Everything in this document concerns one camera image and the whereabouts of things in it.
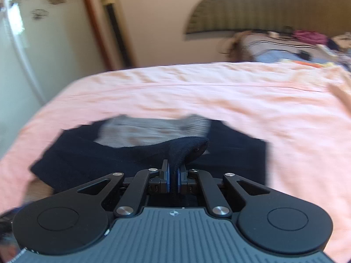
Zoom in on pink bed sheet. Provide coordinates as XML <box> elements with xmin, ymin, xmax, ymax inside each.
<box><xmin>0</xmin><ymin>62</ymin><xmax>351</xmax><ymax>263</ymax></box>

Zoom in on grey sweater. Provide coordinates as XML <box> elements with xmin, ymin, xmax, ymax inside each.
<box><xmin>30</xmin><ymin>114</ymin><xmax>268</xmax><ymax>208</ymax></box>

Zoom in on blue cloth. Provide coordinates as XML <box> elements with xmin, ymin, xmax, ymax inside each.
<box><xmin>254</xmin><ymin>50</ymin><xmax>305</xmax><ymax>62</ymax></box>

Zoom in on white glossy door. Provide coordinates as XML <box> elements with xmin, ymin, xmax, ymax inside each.
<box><xmin>0</xmin><ymin>0</ymin><xmax>108</xmax><ymax>143</ymax></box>

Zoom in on pile of mixed clothes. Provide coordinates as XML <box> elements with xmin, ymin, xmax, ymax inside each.
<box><xmin>326</xmin><ymin>33</ymin><xmax>351</xmax><ymax>69</ymax></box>

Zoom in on green padded headboard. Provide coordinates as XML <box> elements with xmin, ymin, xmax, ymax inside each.
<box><xmin>186</xmin><ymin>0</ymin><xmax>351</xmax><ymax>37</ymax></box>

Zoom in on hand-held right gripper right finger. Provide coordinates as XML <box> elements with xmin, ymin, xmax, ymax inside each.
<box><xmin>177</xmin><ymin>161</ymin><xmax>271</xmax><ymax>219</ymax></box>

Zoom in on wooden door frame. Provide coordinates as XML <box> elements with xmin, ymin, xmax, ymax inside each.
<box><xmin>77</xmin><ymin>0</ymin><xmax>115</xmax><ymax>70</ymax></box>

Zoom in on magenta cloth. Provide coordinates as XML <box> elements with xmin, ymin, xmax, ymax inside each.
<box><xmin>293</xmin><ymin>30</ymin><xmax>329</xmax><ymax>45</ymax></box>

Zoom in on striped pillow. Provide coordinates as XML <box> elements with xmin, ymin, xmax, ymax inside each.
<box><xmin>233</xmin><ymin>31</ymin><xmax>331</xmax><ymax>61</ymax></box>

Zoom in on gold black tower air conditioner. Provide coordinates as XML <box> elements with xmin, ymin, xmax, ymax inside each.
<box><xmin>97</xmin><ymin>0</ymin><xmax>137</xmax><ymax>68</ymax></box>

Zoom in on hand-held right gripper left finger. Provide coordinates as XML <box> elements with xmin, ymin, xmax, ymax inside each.
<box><xmin>77</xmin><ymin>159</ymin><xmax>173</xmax><ymax>218</ymax></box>

